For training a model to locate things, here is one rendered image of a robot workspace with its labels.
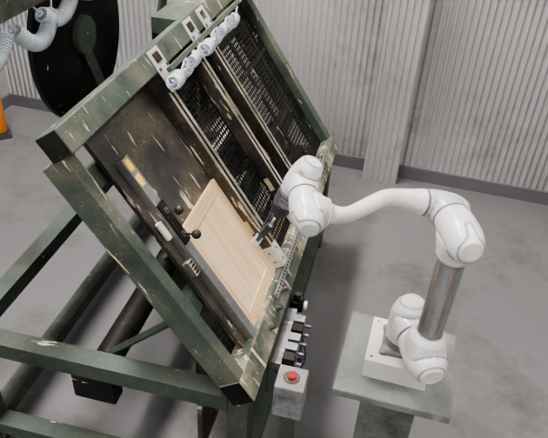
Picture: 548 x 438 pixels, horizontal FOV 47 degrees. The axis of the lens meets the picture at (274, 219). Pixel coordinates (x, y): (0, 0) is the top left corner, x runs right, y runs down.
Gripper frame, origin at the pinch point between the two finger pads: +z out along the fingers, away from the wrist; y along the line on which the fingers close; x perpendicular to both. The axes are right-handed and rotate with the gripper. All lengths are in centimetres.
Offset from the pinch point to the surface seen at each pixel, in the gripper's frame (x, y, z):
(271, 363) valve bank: 39, -6, 63
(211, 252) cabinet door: -10.3, -17.7, 34.5
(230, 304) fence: 7.7, -4.1, 41.8
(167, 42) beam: -75, -70, -11
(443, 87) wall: 90, -312, 22
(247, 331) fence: 20, -3, 50
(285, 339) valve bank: 41, -21, 61
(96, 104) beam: -74, -3, -12
